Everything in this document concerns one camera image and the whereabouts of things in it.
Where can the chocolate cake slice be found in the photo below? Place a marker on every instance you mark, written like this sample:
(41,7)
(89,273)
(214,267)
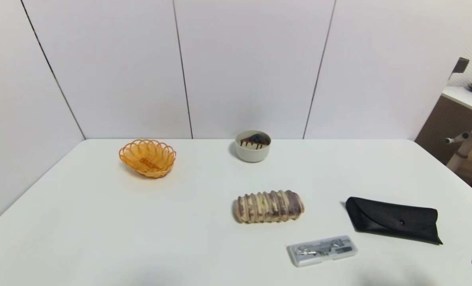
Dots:
(255,141)

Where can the beige round bowl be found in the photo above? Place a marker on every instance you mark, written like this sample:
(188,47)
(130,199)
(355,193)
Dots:
(252,154)

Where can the black glasses case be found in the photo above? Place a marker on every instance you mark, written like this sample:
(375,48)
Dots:
(391,220)

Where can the white desk leg with crank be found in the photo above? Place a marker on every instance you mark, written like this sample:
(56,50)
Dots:
(468,145)

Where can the brown desk side panel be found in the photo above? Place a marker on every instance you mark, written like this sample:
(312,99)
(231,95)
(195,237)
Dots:
(442,129)

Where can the clear plastic tool case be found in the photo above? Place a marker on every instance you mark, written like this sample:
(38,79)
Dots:
(322,250)

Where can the white desk top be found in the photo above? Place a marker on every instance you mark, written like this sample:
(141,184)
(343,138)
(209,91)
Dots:
(464,99)

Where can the striped bread loaf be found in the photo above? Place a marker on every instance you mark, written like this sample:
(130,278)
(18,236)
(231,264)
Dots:
(268,207)

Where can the orange wicker basket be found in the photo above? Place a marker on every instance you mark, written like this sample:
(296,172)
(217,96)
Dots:
(147,158)

